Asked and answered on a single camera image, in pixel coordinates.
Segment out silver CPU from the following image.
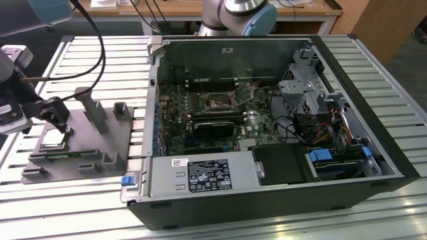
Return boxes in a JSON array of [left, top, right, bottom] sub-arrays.
[[40, 128, 70, 149]]

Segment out metal socket cover frame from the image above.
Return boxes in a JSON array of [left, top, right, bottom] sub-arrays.
[[232, 81, 261, 107]]

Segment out CPU socket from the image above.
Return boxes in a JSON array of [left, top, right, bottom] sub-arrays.
[[201, 91, 240, 113]]

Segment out green RAM stick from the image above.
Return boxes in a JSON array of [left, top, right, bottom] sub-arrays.
[[45, 151, 84, 159]]

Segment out grey parts rack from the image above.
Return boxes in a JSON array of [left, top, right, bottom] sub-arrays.
[[19, 86, 134, 185]]

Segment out grey power supply unit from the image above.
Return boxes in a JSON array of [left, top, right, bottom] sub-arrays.
[[148, 150, 266, 199]]

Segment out large white box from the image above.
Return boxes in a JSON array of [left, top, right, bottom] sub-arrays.
[[89, 0, 118, 11]]

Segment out black graphics card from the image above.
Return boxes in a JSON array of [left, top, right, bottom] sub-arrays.
[[190, 120, 236, 139]]

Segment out black RAM slot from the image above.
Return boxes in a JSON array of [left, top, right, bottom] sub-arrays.
[[189, 117, 245, 121], [185, 78, 240, 83], [185, 84, 240, 89], [189, 119, 245, 124], [185, 87, 240, 92], [185, 81, 240, 86], [189, 114, 245, 118], [189, 112, 245, 116]]

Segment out silver chipset heatsink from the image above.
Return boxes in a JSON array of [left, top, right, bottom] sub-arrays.
[[238, 138, 260, 151]]

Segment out green motherboard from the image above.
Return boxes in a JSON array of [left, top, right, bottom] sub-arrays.
[[153, 80, 286, 156]]

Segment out black open PC case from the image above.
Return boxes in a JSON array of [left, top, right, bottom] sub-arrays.
[[125, 34, 420, 231]]

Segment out black fan shroud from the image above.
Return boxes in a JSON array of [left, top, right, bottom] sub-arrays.
[[248, 144, 321, 187]]

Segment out silver drive cage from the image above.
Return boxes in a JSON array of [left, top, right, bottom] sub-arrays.
[[277, 48, 334, 118]]

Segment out blue disk carrier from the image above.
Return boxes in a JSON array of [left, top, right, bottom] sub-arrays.
[[308, 147, 333, 165]]

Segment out white papers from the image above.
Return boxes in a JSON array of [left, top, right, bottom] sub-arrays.
[[282, 0, 322, 8]]

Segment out silver disk bay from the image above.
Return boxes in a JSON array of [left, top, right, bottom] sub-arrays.
[[304, 143, 384, 182]]

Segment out wooden cabinet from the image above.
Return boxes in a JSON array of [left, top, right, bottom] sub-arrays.
[[330, 0, 427, 66]]

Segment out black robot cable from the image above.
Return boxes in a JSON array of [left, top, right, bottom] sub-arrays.
[[18, 0, 106, 107]]

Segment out grey case latch handle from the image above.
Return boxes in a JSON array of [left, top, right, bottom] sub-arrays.
[[145, 35, 168, 57]]

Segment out yellow wire bundle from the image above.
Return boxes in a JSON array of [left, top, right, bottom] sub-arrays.
[[312, 126, 333, 146]]

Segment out orange wire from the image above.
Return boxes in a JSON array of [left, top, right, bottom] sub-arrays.
[[329, 107, 353, 147]]

